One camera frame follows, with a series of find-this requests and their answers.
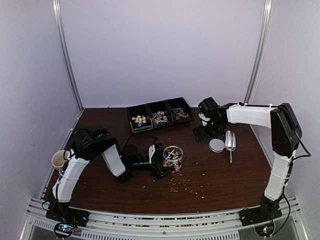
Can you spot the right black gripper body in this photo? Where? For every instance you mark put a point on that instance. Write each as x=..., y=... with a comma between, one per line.
x=213, y=130

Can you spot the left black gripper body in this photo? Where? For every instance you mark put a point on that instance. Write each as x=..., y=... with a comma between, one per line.
x=153, y=166

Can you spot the clear plastic lid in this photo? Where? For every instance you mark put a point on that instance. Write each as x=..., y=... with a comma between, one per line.
x=216, y=145

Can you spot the metal scoop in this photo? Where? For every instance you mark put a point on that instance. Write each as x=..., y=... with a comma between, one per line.
x=230, y=143

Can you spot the clear plastic cup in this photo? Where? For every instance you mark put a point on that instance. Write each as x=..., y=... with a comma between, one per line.
x=172, y=157

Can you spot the black three-compartment candy tray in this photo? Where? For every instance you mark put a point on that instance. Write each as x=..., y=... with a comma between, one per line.
x=159, y=114

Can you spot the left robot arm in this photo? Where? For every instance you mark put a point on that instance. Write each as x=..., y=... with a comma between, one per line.
x=86, y=145

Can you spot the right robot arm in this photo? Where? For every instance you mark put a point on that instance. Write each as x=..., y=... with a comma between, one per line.
x=285, y=135

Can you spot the cream floral mug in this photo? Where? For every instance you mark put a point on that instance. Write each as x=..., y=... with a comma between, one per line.
x=59, y=159

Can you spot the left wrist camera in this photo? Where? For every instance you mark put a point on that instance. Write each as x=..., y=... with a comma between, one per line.
x=152, y=153

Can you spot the front aluminium rail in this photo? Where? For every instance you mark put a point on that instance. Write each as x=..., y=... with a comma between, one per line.
x=217, y=225

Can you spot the right aluminium frame post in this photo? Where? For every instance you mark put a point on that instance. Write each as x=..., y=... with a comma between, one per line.
x=261, y=48

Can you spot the aluminium frame post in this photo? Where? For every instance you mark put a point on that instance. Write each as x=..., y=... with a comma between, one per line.
x=261, y=48
x=65, y=53

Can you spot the left aluminium frame post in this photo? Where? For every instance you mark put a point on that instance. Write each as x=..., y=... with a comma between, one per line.
x=65, y=53

